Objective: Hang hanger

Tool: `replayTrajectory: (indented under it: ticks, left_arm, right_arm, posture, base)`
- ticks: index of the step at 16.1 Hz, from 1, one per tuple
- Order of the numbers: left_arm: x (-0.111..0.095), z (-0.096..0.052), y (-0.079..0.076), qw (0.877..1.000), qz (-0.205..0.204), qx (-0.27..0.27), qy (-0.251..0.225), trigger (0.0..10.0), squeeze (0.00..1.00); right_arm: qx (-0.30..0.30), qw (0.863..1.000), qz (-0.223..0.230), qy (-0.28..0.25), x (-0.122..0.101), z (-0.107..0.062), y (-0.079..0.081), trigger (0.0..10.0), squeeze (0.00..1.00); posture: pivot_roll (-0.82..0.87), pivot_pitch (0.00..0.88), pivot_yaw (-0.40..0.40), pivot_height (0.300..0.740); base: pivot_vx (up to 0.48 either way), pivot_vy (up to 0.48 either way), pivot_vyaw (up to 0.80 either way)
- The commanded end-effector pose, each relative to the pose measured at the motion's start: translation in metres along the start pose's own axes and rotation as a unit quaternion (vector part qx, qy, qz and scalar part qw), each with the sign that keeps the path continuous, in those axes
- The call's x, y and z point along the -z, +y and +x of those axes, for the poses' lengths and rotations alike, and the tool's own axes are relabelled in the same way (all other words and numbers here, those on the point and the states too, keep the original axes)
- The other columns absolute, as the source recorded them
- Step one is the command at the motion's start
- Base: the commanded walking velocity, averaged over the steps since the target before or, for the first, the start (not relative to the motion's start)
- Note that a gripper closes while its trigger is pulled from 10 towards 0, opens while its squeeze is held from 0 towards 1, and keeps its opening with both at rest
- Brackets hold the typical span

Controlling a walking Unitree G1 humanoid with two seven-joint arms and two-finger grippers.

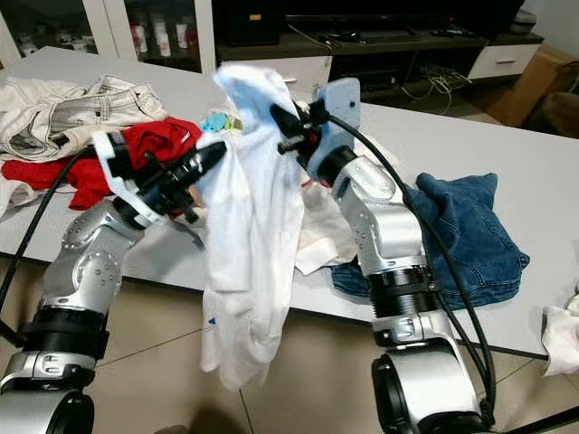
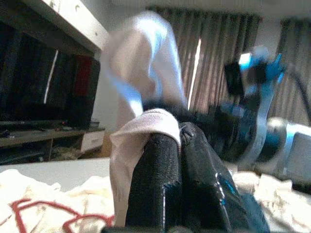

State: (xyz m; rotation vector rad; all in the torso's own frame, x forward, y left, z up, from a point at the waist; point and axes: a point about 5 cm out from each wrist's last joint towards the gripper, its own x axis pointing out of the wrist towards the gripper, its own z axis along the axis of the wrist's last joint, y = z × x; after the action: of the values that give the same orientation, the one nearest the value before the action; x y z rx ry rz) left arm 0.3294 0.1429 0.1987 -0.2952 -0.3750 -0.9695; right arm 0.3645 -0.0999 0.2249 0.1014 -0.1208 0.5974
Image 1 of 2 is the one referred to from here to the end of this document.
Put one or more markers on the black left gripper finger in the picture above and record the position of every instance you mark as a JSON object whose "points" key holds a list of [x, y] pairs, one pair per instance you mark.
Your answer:
{"points": [[203, 172], [206, 155]]}

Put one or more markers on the white tank top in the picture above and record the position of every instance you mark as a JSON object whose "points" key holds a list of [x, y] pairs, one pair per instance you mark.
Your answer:
{"points": [[253, 271]]}

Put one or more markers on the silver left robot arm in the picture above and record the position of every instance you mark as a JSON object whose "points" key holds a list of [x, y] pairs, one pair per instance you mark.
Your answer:
{"points": [[90, 271]]}

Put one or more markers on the small turquoise garment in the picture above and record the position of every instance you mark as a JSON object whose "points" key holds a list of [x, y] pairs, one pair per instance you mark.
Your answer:
{"points": [[215, 122]]}

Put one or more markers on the wide white drawer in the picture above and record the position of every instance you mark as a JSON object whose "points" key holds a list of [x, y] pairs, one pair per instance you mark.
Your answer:
{"points": [[317, 77]]}

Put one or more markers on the black speaker box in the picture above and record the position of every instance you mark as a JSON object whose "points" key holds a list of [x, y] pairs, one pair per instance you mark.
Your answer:
{"points": [[246, 23]]}

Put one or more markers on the cream white t-shirt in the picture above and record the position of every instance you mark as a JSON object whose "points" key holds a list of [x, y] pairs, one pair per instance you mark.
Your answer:
{"points": [[330, 240]]}

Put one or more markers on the cream white jeans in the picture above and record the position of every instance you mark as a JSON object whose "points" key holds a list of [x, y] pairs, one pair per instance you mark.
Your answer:
{"points": [[72, 113]]}

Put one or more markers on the red sweater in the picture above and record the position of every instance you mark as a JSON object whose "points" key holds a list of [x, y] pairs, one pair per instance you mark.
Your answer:
{"points": [[45, 172]]}

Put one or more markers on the dark TV stand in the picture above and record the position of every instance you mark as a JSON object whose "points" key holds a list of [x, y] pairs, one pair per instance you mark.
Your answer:
{"points": [[380, 43]]}

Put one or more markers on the white shirt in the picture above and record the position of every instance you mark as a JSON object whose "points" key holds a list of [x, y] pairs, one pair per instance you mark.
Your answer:
{"points": [[11, 197]]}

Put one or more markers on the white glass door cabinet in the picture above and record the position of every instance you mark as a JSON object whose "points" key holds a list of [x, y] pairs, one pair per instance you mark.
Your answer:
{"points": [[110, 32]]}

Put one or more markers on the blue denim jacket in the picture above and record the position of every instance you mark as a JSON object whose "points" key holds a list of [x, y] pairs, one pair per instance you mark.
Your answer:
{"points": [[479, 235]]}

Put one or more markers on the black table leg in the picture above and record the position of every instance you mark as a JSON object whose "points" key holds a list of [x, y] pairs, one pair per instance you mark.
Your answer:
{"points": [[11, 333]]}

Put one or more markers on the small white drawer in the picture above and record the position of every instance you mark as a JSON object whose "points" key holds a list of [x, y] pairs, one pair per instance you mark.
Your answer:
{"points": [[507, 59]]}

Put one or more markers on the brown cardboard box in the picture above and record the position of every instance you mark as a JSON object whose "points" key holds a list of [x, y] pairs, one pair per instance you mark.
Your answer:
{"points": [[538, 86]]}

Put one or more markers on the white cloth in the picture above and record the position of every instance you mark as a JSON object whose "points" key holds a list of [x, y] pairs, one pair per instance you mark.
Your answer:
{"points": [[561, 334]]}

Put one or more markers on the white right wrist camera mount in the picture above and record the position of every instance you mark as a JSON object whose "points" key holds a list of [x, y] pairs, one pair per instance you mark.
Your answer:
{"points": [[342, 113]]}

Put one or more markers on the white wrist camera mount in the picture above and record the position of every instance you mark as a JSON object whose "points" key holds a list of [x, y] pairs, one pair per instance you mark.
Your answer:
{"points": [[113, 167], [342, 113]]}

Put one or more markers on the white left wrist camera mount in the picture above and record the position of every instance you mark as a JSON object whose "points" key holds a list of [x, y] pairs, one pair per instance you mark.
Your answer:
{"points": [[113, 167]]}

